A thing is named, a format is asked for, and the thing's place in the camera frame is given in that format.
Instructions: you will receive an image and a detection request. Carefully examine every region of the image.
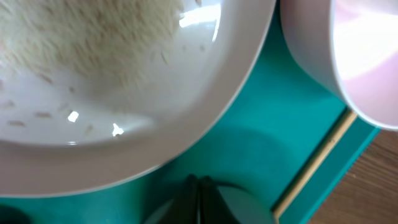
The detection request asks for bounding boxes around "grey small bowl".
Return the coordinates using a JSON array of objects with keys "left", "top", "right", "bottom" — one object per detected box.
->
[{"left": 146, "top": 185, "right": 277, "bottom": 224}]

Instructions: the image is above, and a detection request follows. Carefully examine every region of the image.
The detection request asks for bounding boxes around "wooden chopstick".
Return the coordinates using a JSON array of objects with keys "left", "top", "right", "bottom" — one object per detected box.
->
[{"left": 273, "top": 109, "right": 358, "bottom": 224}]

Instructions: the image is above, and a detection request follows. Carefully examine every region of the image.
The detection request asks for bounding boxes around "rice pile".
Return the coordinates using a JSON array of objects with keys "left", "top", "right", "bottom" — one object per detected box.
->
[{"left": 1, "top": 0, "right": 184, "bottom": 86}]

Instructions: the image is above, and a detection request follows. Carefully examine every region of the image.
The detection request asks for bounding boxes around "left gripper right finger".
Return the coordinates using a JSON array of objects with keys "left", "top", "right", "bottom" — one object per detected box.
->
[{"left": 198, "top": 176, "right": 239, "bottom": 224}]

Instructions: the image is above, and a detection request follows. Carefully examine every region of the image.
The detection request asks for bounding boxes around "large pink plate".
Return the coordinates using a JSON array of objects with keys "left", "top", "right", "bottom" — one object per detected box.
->
[{"left": 1, "top": 0, "right": 276, "bottom": 198}]

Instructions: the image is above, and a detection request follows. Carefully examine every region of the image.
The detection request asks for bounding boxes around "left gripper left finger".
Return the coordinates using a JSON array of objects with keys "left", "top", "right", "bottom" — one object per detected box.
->
[{"left": 158, "top": 175, "right": 198, "bottom": 224}]

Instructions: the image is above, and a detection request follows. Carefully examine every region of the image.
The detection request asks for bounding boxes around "teal serving tray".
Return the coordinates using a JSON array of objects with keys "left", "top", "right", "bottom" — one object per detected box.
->
[{"left": 0, "top": 0, "right": 382, "bottom": 224}]

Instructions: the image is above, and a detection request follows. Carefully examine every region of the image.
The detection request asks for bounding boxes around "pink saucer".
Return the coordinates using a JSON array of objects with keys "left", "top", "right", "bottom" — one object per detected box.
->
[{"left": 280, "top": 0, "right": 397, "bottom": 131}]

